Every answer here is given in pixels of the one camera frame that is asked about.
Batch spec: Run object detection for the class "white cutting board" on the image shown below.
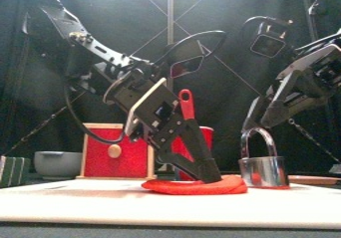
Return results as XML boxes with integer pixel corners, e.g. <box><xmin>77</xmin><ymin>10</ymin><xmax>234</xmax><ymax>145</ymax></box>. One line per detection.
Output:
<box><xmin>0</xmin><ymin>178</ymin><xmax>341</xmax><ymax>230</ymax></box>

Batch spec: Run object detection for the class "dark green striped block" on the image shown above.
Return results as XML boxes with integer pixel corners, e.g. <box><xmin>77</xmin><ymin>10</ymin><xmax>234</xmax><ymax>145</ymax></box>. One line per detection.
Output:
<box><xmin>0</xmin><ymin>155</ymin><xmax>32</xmax><ymax>188</ymax></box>

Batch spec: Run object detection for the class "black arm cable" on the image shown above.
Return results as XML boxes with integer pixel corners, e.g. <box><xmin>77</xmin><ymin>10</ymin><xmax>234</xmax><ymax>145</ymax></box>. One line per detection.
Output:
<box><xmin>65</xmin><ymin>79</ymin><xmax>131</xmax><ymax>145</ymax></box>

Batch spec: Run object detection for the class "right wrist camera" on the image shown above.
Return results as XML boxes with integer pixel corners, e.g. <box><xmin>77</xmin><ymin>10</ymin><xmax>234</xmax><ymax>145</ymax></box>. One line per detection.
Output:
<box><xmin>248</xmin><ymin>16</ymin><xmax>295</xmax><ymax>59</ymax></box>

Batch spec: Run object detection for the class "wooden drawer box red front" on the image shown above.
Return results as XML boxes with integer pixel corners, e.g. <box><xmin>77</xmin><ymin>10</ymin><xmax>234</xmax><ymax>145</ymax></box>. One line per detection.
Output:
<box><xmin>77</xmin><ymin>122</ymin><xmax>158</xmax><ymax>180</ymax></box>

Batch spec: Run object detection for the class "pink tray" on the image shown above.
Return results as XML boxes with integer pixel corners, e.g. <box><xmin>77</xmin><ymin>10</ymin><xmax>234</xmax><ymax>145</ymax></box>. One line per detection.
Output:
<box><xmin>286</xmin><ymin>174</ymin><xmax>341</xmax><ymax>186</ymax></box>

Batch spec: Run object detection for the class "red dough ring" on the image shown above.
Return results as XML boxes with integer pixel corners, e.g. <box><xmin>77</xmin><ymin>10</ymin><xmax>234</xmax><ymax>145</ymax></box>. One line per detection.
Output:
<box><xmin>141</xmin><ymin>174</ymin><xmax>249</xmax><ymax>196</ymax></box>

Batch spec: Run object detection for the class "red toy utensil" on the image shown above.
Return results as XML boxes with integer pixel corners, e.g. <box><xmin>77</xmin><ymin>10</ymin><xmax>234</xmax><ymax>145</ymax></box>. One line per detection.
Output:
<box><xmin>177</xmin><ymin>89</ymin><xmax>197</xmax><ymax>120</ymax></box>

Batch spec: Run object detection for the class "metal frame pole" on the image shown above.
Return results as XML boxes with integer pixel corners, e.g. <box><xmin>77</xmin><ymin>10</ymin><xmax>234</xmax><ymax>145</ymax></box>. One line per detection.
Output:
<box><xmin>166</xmin><ymin>0</ymin><xmax>176</xmax><ymax>47</ymax></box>

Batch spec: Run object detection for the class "thin diagonal brace wire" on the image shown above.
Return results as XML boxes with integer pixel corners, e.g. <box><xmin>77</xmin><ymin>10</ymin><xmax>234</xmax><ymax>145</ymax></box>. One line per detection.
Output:
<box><xmin>129</xmin><ymin>0</ymin><xmax>264</xmax><ymax>96</ymax></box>
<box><xmin>129</xmin><ymin>0</ymin><xmax>224</xmax><ymax>56</ymax></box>

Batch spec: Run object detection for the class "black camera cable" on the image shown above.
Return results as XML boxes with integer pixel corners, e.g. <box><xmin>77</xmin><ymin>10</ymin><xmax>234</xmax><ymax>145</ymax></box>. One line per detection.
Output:
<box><xmin>241</xmin><ymin>15</ymin><xmax>277</xmax><ymax>37</ymax></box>
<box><xmin>162</xmin><ymin>29</ymin><xmax>229</xmax><ymax>67</ymax></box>

